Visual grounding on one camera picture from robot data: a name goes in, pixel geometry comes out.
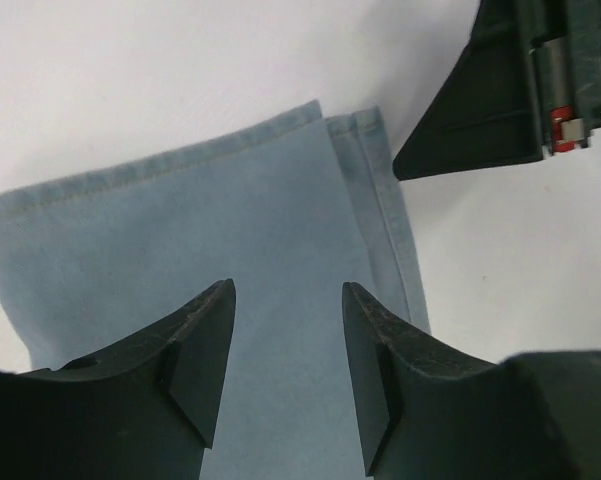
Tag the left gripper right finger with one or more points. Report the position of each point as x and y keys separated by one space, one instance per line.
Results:
x=426 y=410

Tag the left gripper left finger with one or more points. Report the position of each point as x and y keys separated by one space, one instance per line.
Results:
x=145 y=407

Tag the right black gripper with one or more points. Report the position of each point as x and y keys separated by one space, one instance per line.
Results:
x=529 y=76

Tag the light blue denim skirt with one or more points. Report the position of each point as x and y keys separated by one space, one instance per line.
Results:
x=289 y=209

